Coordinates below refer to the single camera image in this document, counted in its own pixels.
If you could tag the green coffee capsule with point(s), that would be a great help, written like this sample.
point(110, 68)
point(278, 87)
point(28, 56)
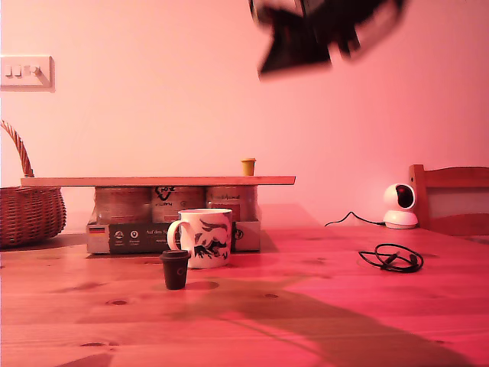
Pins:
point(248, 168)

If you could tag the dark coffee capsule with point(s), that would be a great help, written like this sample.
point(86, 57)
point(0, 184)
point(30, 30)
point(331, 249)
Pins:
point(175, 273)

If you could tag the white mug with black print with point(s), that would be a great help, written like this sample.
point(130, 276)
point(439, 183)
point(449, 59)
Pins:
point(187, 239)

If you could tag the cardboard tray of cans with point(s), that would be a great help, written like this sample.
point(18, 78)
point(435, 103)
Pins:
point(126, 239)

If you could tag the food can with script label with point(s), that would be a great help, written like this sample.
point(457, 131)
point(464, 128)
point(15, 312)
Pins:
point(233, 200)

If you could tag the wicker basket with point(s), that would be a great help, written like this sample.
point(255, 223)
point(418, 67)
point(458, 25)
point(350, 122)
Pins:
point(26, 218)

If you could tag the shrink-wrapped food can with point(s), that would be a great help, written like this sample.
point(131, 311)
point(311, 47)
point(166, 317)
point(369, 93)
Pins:
point(122, 204)
point(177, 199)

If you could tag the white light switch plate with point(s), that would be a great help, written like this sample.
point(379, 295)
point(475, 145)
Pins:
point(26, 78)

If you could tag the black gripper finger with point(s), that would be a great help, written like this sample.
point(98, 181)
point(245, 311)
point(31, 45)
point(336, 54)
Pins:
point(282, 46)
point(311, 55)

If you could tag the wooden shelf board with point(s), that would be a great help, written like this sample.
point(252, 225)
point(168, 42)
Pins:
point(153, 181)

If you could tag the white security camera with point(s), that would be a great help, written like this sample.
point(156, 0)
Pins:
point(399, 219)

